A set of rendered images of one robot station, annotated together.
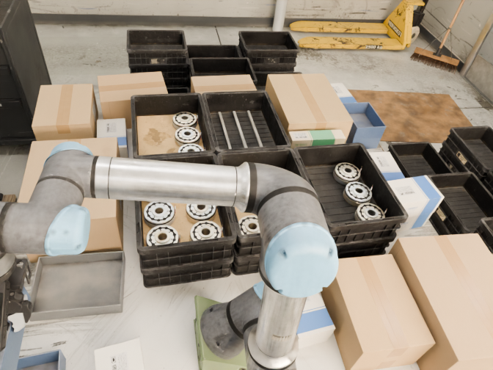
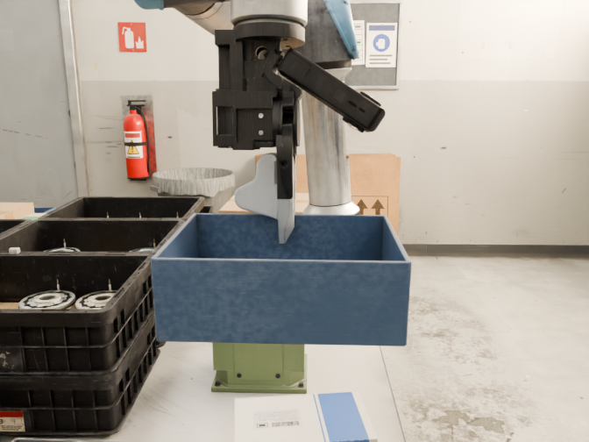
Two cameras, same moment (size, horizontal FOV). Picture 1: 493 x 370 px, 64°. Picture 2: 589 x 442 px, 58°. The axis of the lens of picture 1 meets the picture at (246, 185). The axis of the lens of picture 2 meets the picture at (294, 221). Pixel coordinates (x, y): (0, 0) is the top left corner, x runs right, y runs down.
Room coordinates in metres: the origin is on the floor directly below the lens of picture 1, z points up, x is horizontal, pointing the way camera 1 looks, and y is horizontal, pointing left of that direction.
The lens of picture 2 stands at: (0.11, 0.91, 1.26)
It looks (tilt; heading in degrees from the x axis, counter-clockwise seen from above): 14 degrees down; 289
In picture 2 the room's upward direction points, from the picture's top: straight up
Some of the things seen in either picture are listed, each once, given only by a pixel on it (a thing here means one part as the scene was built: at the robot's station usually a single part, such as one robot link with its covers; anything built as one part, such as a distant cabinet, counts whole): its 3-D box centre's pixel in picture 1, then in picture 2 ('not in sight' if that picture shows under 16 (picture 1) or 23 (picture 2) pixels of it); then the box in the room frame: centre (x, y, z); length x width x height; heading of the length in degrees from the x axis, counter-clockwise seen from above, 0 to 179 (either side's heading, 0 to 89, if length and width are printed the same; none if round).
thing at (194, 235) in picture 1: (205, 233); (102, 301); (0.78, 0.11, 0.86); 0.10 x 0.10 x 0.01
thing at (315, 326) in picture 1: (301, 309); not in sight; (0.62, -0.23, 0.75); 0.20 x 0.12 x 0.09; 23
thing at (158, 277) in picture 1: (182, 227); (37, 363); (0.87, 0.21, 0.76); 0.40 x 0.30 x 0.12; 19
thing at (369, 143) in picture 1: (356, 131); not in sight; (1.64, -0.51, 0.74); 0.20 x 0.15 x 0.07; 19
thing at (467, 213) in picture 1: (454, 219); not in sight; (1.53, -1.18, 0.31); 0.40 x 0.30 x 0.34; 17
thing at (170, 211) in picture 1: (159, 211); not in sight; (0.84, 0.28, 0.86); 0.10 x 0.10 x 0.01
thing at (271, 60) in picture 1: (264, 67); not in sight; (2.79, -0.01, 0.37); 0.40 x 0.30 x 0.45; 107
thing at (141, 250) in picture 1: (181, 197); (26, 284); (0.87, 0.21, 0.92); 0.40 x 0.30 x 0.02; 19
